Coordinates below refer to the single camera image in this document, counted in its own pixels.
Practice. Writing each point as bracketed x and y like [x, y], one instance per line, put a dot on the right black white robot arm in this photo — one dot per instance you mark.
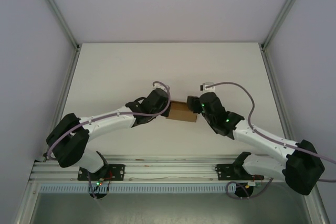
[302, 171]

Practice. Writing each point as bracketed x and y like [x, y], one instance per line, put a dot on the aluminium table side rail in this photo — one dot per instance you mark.
[68, 82]
[270, 77]

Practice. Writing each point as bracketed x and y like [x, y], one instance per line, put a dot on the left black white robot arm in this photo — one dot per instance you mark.
[71, 142]

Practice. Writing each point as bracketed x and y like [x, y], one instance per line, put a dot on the aluminium lower frame leg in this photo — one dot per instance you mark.
[321, 205]
[25, 203]

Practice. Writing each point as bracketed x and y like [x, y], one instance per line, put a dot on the aluminium frame post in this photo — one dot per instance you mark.
[56, 9]
[284, 9]

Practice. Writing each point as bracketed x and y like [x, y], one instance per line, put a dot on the small circuit board with LED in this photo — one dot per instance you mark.
[99, 182]
[257, 183]

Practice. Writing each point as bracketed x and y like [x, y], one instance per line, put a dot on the brown cardboard box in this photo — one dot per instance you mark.
[181, 112]

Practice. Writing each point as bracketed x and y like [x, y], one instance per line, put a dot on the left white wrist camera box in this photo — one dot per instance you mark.
[160, 86]

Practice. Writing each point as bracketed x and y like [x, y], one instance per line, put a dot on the grey metal sheet panel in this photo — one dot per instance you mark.
[168, 208]

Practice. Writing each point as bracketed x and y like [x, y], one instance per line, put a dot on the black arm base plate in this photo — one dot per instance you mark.
[223, 172]
[116, 172]

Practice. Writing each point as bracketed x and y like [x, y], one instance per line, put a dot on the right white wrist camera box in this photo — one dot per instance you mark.
[208, 87]

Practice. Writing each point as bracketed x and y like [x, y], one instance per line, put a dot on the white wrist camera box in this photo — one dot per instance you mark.
[208, 87]
[160, 86]

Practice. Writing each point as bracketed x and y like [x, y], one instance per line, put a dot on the aluminium mounting rail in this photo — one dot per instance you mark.
[170, 169]

